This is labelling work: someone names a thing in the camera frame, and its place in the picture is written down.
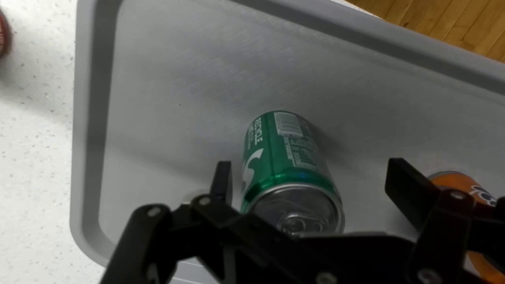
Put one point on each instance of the grey plastic tray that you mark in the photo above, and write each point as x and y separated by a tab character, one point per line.
167	89

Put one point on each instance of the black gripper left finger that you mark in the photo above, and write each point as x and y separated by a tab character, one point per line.
233	249

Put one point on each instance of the green soda can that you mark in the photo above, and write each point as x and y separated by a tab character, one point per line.
285	178

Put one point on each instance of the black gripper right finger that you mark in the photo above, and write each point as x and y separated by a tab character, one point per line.
460	239

